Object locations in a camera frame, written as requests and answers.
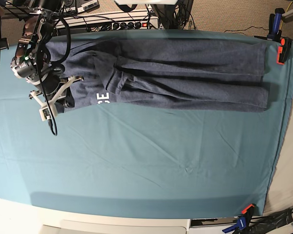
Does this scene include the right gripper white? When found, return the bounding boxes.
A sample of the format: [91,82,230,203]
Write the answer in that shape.
[29,76,84,108]

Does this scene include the blue-grey heathered T-shirt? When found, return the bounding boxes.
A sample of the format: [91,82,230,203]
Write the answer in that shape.
[45,38,270,114]

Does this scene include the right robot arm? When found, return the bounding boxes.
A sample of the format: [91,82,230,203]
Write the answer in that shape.
[11,0,75,108]

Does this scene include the teal table cloth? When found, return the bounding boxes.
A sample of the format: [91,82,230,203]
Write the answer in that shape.
[0,41,293,219]

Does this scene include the blue orange clamp bottom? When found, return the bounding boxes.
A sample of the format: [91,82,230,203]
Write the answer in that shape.
[222,204,256,234]

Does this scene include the orange black clamp top right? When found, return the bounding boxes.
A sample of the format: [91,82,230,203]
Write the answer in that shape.
[276,38,292,65]

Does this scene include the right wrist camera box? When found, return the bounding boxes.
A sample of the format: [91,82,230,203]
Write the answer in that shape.
[39,104,58,121]

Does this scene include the black camera cable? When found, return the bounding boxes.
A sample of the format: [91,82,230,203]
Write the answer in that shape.
[36,17,71,137]

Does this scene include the black power strip red switch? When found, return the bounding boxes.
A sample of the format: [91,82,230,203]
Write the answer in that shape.
[111,19,159,30]

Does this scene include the white overhead camera mount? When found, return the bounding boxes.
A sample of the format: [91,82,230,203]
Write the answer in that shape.
[115,0,178,5]

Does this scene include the blue black clamp handle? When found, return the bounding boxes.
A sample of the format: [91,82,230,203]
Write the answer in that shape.
[267,8,285,42]

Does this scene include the black cable bundle bottom right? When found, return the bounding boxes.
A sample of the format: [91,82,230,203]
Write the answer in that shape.
[246,206,293,234]

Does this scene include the yellow cable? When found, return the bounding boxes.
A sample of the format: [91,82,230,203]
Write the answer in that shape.
[280,0,293,32]

